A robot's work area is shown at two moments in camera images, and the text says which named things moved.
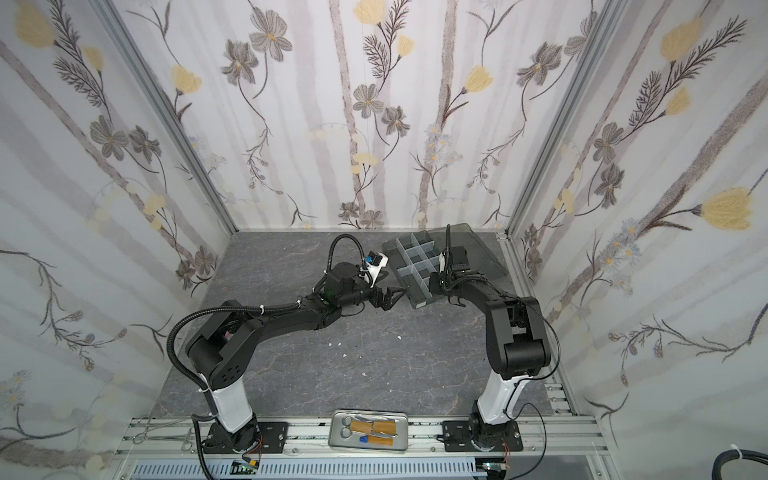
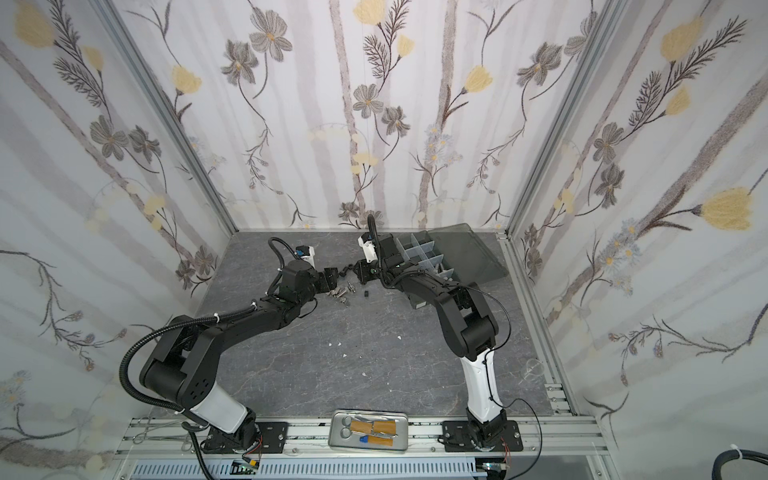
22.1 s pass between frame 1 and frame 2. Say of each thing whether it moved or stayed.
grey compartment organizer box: stayed
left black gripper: moved
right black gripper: moved
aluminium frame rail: stayed
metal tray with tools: stayed
